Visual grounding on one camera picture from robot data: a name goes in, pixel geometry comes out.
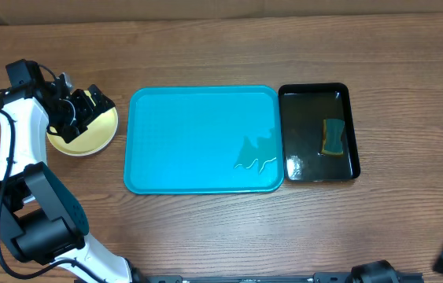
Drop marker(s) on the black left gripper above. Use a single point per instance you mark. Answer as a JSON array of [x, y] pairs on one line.
[[88, 110]]

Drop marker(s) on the yellow-green plate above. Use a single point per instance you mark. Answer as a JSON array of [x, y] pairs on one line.
[[94, 139]]

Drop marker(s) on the green yellow sponge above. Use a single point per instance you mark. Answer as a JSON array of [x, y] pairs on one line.
[[332, 132]]

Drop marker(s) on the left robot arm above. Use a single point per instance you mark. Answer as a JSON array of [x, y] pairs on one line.
[[42, 224]]

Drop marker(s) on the blue plastic tray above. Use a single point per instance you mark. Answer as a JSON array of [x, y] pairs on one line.
[[203, 140]]

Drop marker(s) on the black water tray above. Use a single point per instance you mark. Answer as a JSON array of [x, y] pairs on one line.
[[303, 107]]

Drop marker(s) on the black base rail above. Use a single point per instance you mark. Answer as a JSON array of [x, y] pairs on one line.
[[324, 277]]

